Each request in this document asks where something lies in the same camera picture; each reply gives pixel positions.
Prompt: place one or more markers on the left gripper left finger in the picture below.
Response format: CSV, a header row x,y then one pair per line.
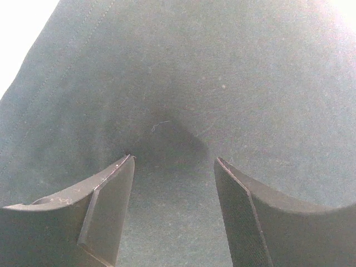
x,y
78,226

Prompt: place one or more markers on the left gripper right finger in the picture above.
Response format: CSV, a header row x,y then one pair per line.
x,y
265,227

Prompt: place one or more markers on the black t-shirt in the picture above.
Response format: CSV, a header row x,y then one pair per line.
x,y
269,86

